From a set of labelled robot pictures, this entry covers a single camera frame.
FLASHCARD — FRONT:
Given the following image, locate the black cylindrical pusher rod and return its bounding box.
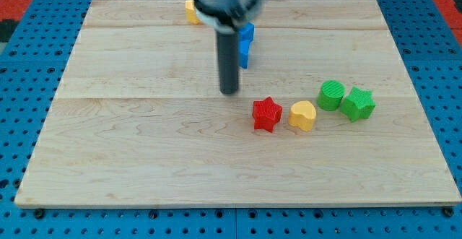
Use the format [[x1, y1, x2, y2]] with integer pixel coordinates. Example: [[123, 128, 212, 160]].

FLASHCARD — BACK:
[[216, 31, 240, 95]]

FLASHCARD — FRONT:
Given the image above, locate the blue triangle block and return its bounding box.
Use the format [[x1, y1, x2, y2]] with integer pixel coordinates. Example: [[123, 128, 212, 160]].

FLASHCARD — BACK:
[[239, 40, 251, 69]]

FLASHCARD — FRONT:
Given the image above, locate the yellow heart block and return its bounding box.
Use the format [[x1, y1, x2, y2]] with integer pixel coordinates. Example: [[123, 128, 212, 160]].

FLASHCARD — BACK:
[[288, 100, 317, 131]]

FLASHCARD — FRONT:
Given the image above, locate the blue block upper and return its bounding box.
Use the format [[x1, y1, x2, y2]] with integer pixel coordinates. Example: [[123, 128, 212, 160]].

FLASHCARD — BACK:
[[238, 22, 255, 42]]

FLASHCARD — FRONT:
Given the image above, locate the yellow block at back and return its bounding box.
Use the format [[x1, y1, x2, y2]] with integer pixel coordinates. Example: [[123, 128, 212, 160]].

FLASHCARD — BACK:
[[185, 0, 201, 25]]

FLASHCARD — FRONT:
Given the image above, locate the red star block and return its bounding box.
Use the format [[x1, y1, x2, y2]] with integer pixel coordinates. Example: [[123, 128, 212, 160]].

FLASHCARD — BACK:
[[252, 97, 283, 133]]

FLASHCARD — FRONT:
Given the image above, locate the green cylinder block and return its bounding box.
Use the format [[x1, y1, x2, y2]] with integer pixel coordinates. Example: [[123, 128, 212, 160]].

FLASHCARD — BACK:
[[317, 80, 345, 111]]

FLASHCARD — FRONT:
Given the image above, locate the wooden board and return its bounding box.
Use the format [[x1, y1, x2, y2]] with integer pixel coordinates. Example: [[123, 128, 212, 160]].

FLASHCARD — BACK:
[[14, 0, 461, 209]]

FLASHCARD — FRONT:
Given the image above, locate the green star block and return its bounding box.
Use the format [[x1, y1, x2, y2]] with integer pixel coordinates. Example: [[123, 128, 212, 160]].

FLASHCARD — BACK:
[[340, 87, 375, 122]]

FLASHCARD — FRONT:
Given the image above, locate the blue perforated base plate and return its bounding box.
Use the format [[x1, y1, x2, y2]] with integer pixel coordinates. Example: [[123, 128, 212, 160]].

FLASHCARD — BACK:
[[1, 0, 461, 238]]

